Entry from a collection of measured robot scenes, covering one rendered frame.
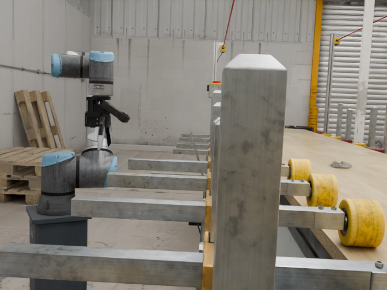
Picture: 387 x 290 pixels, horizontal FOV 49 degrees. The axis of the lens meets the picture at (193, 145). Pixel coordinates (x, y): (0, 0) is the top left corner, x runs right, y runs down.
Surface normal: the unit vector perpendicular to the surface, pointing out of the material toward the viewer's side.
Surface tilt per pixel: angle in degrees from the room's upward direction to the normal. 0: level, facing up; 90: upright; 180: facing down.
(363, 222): 72
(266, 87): 90
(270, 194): 90
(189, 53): 90
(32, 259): 90
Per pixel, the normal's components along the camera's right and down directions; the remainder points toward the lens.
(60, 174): 0.25, 0.11
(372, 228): -0.04, 0.00
